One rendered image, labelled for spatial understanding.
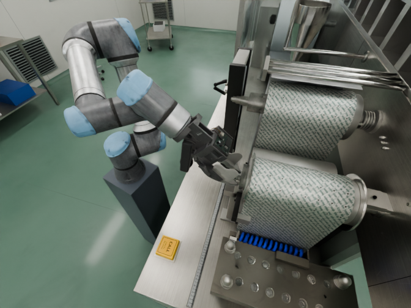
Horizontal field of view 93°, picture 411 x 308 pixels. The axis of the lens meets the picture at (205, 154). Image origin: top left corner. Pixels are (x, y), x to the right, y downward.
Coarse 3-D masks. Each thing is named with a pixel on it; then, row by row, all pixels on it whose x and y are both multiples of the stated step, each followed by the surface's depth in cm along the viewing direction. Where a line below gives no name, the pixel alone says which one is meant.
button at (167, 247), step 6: (162, 240) 75; (168, 240) 75; (174, 240) 75; (162, 246) 73; (168, 246) 73; (174, 246) 73; (156, 252) 72; (162, 252) 72; (168, 252) 72; (174, 252) 72; (168, 258) 72
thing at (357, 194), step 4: (248, 172) 50; (248, 176) 50; (352, 180) 49; (356, 184) 47; (356, 188) 46; (244, 192) 51; (356, 192) 45; (356, 196) 45; (356, 200) 45; (356, 204) 45; (356, 208) 45; (352, 212) 45; (356, 212) 45; (352, 216) 45; (348, 220) 46
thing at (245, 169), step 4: (244, 164) 54; (248, 164) 55; (244, 168) 53; (248, 168) 53; (244, 172) 52; (244, 176) 52; (240, 180) 52; (244, 180) 52; (240, 184) 52; (244, 184) 52; (240, 188) 53; (244, 188) 53
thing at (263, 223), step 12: (252, 216) 58; (264, 216) 56; (276, 216) 54; (240, 228) 66; (252, 228) 63; (264, 228) 61; (276, 228) 58; (288, 228) 56; (300, 228) 54; (312, 228) 53; (324, 228) 51; (276, 240) 65; (288, 240) 62; (300, 240) 60; (312, 240) 57
